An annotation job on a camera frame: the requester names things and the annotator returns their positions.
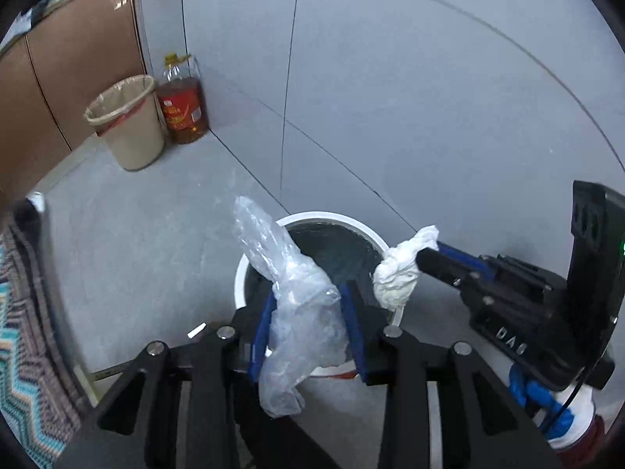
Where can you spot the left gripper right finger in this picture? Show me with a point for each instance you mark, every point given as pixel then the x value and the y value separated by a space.
pixel 372 353

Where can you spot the brown kitchen cabinets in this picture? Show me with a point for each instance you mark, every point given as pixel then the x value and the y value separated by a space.
pixel 48 78

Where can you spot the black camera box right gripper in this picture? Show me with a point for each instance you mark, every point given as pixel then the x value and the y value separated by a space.
pixel 595 263

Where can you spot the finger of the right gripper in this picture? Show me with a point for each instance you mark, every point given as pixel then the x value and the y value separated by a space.
pixel 455 268

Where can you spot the white tissue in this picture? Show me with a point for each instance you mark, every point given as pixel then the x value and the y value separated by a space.
pixel 395 277

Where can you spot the cooking oil bottle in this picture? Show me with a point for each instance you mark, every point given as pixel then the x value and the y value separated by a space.
pixel 181 99

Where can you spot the white rimmed black trash bin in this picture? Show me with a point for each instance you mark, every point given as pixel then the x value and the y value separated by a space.
pixel 345 248

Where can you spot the maroon right sleeve forearm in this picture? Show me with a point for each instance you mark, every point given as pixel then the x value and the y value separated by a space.
pixel 584 451

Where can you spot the clear plastic bag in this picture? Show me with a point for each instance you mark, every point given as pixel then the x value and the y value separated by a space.
pixel 306 328

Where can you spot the beige lined waste basket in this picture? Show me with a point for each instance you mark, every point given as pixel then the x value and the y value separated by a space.
pixel 126 117

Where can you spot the right blue white gloved hand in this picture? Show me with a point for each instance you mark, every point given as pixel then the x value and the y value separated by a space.
pixel 569 427

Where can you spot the zigzag teal tablecloth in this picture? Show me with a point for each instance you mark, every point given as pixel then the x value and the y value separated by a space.
pixel 44 397

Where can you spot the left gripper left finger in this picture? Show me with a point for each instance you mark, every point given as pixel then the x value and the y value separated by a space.
pixel 252 325

